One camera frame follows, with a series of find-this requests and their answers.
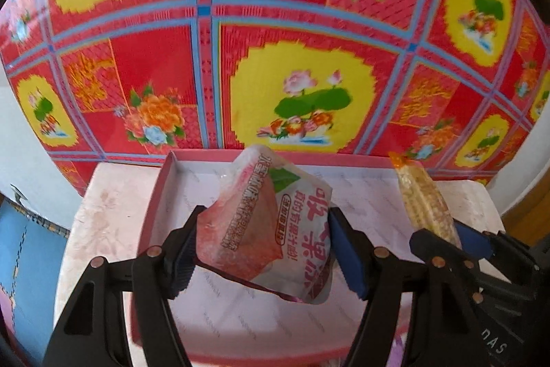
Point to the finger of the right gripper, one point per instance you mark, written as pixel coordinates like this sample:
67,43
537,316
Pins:
505,253
439,253

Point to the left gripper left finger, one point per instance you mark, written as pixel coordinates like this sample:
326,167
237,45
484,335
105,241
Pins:
94,327

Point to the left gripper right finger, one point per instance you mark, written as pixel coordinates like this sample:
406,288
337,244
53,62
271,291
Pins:
442,330

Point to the orange cracker sleeve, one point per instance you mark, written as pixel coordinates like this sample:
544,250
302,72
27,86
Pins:
425,206

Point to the pink jelly drink pouch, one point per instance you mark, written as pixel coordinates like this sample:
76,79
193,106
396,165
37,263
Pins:
268,229

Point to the blue foam floor mat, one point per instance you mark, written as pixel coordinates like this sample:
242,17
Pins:
32,249

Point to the pink shallow box tray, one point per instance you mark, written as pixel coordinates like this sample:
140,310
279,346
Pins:
284,301

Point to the red floral wall cloth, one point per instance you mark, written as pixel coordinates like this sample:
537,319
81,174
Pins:
456,85

